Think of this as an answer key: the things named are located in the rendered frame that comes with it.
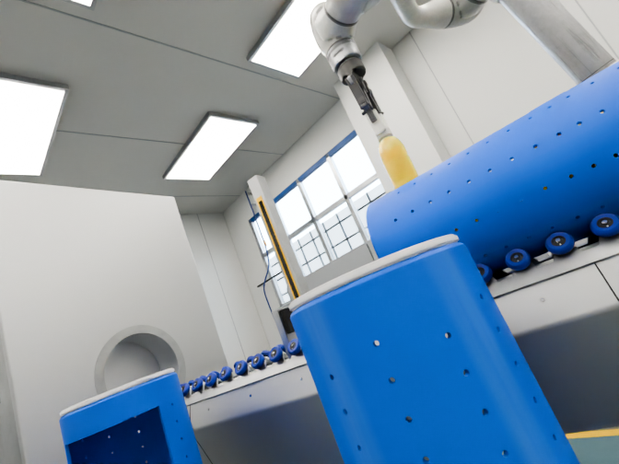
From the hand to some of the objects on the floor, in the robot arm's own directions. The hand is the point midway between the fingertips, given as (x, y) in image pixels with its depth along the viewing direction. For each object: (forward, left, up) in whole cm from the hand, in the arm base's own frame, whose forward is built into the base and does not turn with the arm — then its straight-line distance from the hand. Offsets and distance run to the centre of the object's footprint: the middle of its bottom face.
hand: (379, 124), depth 98 cm
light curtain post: (-29, -71, -141) cm, 160 cm away
